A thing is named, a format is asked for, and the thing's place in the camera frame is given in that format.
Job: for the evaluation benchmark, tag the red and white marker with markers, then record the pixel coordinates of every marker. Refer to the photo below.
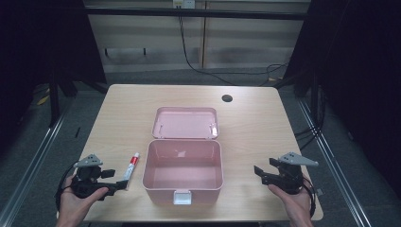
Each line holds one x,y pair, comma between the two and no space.
131,167

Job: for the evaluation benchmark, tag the silver metal floor rail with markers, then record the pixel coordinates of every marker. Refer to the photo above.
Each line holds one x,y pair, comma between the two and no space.
337,164
28,160

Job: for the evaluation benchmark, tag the black metal stand leg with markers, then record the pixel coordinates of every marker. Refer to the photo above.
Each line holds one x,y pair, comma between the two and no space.
54,101

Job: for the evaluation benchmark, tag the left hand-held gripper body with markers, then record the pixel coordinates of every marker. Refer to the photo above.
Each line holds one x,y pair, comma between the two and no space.
85,183

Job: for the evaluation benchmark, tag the pink plastic storage box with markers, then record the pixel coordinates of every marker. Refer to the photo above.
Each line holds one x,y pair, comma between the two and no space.
183,170

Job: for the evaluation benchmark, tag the small black floor stick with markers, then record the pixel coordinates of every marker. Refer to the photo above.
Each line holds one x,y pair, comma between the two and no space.
77,132

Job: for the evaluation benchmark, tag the black horizontal metal bar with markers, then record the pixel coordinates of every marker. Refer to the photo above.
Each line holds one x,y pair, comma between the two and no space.
195,13

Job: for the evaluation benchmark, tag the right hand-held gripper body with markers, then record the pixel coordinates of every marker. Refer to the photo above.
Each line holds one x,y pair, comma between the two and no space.
289,176

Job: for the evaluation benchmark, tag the person's right hand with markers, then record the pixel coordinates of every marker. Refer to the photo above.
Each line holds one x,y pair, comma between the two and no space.
293,203

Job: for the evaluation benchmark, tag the yellow floor tape piece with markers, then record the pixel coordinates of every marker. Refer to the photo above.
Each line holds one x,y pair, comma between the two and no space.
43,100

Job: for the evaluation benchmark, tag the white wall power outlet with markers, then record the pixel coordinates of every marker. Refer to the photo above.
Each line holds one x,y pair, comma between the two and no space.
183,3

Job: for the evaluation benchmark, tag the person's left hand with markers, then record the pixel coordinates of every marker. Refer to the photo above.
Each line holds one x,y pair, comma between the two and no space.
75,205

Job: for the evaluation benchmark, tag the black curtain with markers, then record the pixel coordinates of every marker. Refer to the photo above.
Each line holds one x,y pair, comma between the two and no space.
356,63
38,47

